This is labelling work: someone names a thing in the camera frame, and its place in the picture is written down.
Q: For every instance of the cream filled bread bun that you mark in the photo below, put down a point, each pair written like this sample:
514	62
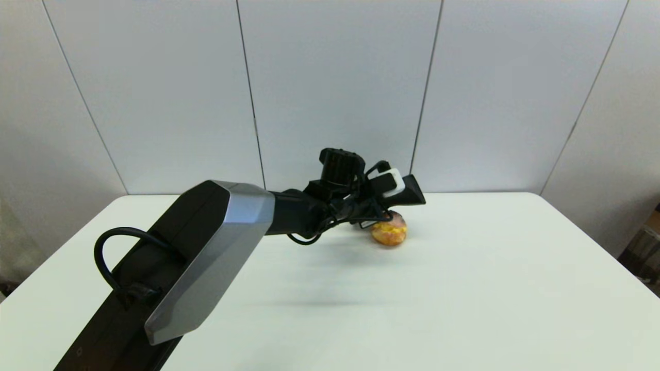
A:
390	236

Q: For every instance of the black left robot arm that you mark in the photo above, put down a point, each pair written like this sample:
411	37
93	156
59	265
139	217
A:
232	232

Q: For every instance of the grey metal rack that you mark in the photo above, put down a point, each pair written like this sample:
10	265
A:
644	252

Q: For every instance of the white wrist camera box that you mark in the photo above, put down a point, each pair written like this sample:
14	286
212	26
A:
396	181

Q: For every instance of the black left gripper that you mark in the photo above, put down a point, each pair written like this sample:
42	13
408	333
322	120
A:
374	200

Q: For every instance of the brown cardboard box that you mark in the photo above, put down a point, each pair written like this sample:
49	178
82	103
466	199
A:
656	221

